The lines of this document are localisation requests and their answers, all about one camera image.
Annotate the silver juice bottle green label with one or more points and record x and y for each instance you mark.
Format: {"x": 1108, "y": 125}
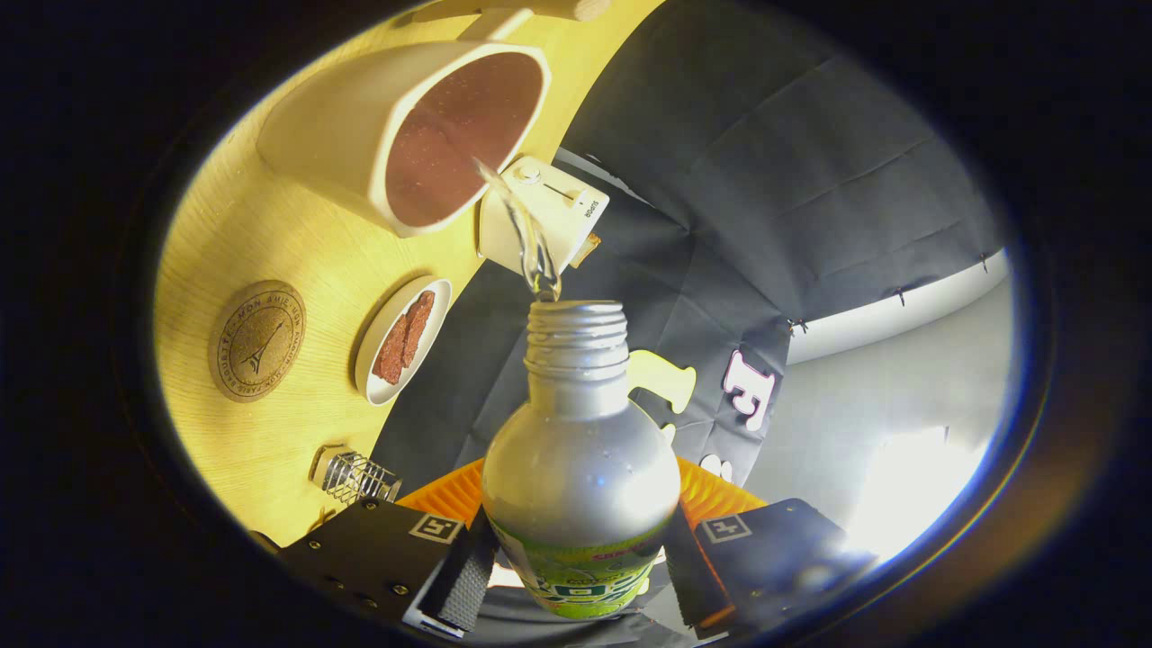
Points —
{"x": 580, "y": 468}

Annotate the red meat slices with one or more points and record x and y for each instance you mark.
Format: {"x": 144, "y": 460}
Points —
{"x": 403, "y": 337}

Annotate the toast slice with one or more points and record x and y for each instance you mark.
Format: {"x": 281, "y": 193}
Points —
{"x": 587, "y": 250}

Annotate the round cork coaster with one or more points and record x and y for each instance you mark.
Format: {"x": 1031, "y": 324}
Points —
{"x": 256, "y": 342}

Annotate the white toaster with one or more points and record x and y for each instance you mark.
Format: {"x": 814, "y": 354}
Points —
{"x": 553, "y": 211}

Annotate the clear juice stream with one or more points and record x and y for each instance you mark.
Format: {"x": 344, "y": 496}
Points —
{"x": 533, "y": 243}

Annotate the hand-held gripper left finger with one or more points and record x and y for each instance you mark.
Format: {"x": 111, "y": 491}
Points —
{"x": 378, "y": 544}

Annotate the wooden table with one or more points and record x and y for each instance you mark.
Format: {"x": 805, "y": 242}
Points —
{"x": 270, "y": 234}

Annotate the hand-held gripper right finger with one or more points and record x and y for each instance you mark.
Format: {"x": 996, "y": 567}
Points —
{"x": 783, "y": 549}

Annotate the small white plate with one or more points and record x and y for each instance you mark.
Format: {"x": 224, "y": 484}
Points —
{"x": 378, "y": 346}

